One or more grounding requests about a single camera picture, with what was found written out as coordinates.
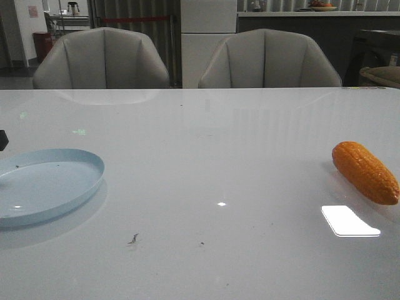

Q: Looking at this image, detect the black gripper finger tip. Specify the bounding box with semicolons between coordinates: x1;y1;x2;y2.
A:
0;130;9;151

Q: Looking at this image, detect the light blue plate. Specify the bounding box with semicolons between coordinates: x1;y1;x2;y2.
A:
1;149;105;228

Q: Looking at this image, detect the orange corn cob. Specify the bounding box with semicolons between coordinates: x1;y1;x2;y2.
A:
332;141;399;206

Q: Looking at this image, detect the red bin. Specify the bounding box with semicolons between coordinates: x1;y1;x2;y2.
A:
32;32;53;63

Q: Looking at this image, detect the grey chair left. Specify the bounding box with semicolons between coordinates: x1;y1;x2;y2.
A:
32;27;169;89

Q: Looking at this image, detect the grey chair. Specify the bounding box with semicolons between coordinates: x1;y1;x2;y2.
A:
198;29;342;89
32;27;169;89

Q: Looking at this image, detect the white refrigerator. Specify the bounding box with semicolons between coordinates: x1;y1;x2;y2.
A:
181;1;237;89

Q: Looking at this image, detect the grey chair right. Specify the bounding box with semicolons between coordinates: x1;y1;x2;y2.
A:
198;29;342;89

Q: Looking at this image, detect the fruit bowl on counter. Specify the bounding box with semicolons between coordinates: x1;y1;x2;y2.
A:
308;1;337;12

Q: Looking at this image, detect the dark side table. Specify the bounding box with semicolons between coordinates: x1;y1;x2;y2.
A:
343;29;399;86

